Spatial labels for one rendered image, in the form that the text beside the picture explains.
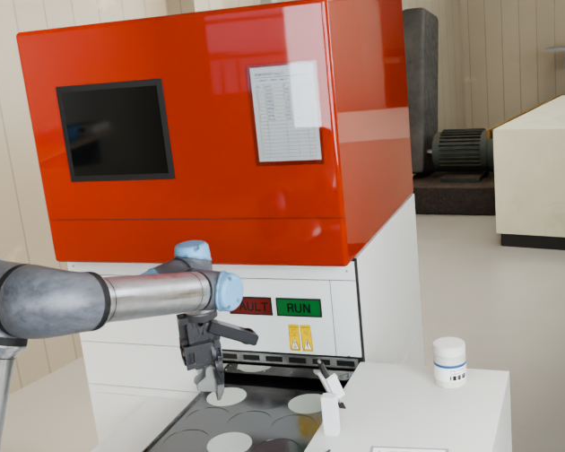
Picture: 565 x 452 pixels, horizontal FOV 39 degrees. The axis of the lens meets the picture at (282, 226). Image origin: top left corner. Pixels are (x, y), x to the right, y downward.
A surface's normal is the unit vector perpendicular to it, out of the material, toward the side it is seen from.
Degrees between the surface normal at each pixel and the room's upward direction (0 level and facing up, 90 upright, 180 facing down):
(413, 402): 0
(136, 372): 90
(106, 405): 90
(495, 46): 90
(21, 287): 47
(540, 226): 90
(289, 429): 0
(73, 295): 64
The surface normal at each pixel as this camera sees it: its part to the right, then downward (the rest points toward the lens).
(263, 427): -0.10, -0.96
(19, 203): 0.84, 0.05
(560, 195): -0.55, 0.26
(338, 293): -0.35, 0.26
